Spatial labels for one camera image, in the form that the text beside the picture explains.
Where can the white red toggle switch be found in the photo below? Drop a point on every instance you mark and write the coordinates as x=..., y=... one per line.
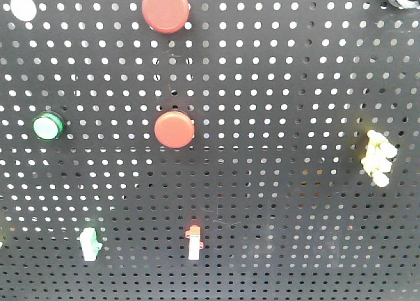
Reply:
x=195, y=243

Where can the green round push button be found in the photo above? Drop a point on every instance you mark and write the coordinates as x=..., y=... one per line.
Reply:
x=48, y=125

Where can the red round button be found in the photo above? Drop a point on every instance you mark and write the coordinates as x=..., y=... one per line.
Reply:
x=174, y=129
x=165, y=16

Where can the upper red round button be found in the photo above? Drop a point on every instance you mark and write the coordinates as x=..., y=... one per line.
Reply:
x=165, y=16

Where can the lower red round button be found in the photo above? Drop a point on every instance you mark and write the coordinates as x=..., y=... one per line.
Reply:
x=174, y=129

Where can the black perforated pegboard panel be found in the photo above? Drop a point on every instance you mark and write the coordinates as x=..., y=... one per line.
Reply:
x=281, y=93

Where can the white green toggle switch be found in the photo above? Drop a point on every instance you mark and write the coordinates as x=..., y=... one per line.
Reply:
x=89, y=244

